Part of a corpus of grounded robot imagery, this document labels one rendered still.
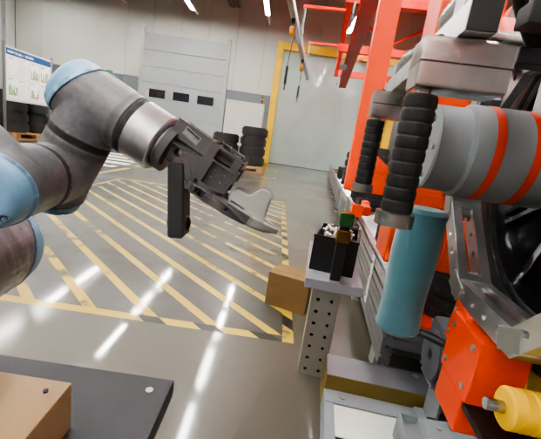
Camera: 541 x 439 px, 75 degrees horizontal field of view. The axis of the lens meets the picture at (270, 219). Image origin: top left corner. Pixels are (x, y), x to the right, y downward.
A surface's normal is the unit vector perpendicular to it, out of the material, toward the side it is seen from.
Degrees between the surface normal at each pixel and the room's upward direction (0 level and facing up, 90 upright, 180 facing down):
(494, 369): 90
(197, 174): 90
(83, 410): 0
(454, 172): 116
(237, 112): 90
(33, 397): 2
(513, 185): 124
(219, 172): 90
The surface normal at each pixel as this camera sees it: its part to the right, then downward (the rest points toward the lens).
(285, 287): -0.38, 0.15
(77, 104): -0.08, 0.16
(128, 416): 0.14, -0.97
